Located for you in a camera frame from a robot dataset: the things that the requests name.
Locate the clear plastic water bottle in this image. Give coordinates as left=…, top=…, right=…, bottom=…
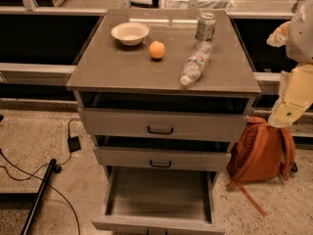
left=180, top=41, right=213, bottom=86

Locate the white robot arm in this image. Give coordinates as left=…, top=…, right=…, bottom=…
left=267, top=0, right=313, bottom=127

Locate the grey drawer cabinet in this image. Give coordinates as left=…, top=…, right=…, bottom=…
left=66, top=8, right=263, bottom=235

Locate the top grey drawer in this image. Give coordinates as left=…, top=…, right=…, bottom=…
left=78, top=108, right=247, bottom=142

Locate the grey drawer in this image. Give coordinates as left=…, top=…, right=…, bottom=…
left=78, top=108, right=247, bottom=142
left=92, top=167, right=225, bottom=235
left=94, top=147, right=230, bottom=171

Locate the middle grey drawer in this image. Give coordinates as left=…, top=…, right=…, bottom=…
left=94, top=147, right=230, bottom=171

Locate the bottom grey drawer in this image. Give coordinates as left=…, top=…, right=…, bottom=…
left=92, top=167, right=225, bottom=235

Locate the orange fruit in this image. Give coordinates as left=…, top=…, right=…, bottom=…
left=149, top=41, right=165, bottom=59

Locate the white bowl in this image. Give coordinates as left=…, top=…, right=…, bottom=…
left=111, top=22, right=150, bottom=46

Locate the black power adapter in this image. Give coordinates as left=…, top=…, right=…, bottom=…
left=67, top=136, right=81, bottom=153

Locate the soda can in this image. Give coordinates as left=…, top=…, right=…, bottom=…
left=196, top=13, right=216, bottom=41

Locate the orange backpack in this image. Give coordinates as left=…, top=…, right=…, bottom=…
left=227, top=117, right=297, bottom=216

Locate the black pole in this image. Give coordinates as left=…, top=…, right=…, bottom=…
left=21, top=159, right=57, bottom=235

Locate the black cable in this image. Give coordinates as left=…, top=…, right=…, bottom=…
left=0, top=117, right=82, bottom=235

